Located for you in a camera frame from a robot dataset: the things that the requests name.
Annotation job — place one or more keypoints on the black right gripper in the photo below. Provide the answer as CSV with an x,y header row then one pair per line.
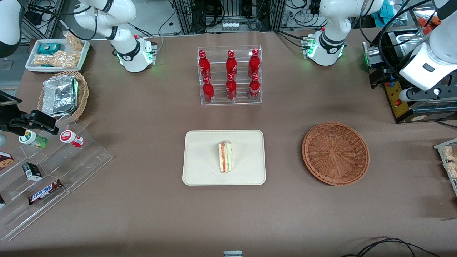
x,y
8,117

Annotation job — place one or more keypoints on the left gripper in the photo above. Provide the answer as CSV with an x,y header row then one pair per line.
x,y
381,77

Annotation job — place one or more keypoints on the triangle sandwich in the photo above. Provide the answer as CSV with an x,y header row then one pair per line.
x,y
225,157

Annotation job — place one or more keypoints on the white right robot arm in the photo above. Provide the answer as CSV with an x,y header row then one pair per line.
x,y
125,53

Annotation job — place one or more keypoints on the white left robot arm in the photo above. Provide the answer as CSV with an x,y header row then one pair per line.
x,y
328,43

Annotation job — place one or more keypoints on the small tan wicker basket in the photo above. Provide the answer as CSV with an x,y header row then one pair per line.
x,y
83,94

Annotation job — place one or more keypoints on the white rectangular snack tray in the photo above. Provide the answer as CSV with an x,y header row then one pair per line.
x,y
32,64

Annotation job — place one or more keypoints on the round brown wicker basket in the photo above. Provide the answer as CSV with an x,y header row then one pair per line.
x,y
335,153

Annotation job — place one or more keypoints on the tray with rice snacks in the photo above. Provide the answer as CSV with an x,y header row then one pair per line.
x,y
450,185

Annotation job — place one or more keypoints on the cream plastic tray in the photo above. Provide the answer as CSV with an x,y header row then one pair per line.
x,y
200,160

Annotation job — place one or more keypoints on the green label yogurt bottle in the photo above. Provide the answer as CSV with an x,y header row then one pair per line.
x,y
34,140

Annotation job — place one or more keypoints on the steel side drawer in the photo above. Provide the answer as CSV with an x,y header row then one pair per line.
x,y
371,57

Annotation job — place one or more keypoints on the aluminium foil container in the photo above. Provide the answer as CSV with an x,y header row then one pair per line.
x,y
59,95

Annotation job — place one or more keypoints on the red label yogurt bottle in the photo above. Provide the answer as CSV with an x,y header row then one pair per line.
x,y
71,138

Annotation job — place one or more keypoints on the brown cookie box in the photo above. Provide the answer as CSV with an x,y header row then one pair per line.
x,y
5,160

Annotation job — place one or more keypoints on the black food warmer cabinet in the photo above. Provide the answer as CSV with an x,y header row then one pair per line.
x,y
410,116

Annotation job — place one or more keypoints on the small black carton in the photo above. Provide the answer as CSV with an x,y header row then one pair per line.
x,y
32,171

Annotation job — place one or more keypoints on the clear acrylic stepped display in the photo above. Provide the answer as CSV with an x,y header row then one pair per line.
x,y
82,160

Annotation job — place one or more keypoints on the clear bag of nuts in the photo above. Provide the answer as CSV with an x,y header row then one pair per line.
x,y
66,59
74,41
43,60

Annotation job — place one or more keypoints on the teal box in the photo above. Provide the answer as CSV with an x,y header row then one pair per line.
x,y
387,9

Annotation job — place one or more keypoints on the red food in warmer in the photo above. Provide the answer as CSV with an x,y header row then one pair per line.
x,y
425,22

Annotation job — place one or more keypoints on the Snickers chocolate bar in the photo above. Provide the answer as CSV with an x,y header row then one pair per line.
x,y
44,192

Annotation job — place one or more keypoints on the teal snack packet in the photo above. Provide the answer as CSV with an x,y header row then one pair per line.
x,y
49,48

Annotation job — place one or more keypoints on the clear bag of snacks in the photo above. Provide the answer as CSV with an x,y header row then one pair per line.
x,y
450,152
452,169

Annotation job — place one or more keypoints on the red cola bottle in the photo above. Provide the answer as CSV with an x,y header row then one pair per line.
x,y
231,89
254,89
204,66
208,91
231,65
254,64

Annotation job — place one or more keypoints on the clear acrylic bottle rack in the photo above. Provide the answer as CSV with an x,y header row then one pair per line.
x,y
217,104

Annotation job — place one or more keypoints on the grey device edge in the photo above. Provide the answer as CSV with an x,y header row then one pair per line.
x,y
232,253

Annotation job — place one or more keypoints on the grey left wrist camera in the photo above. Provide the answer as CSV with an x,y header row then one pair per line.
x,y
421,94

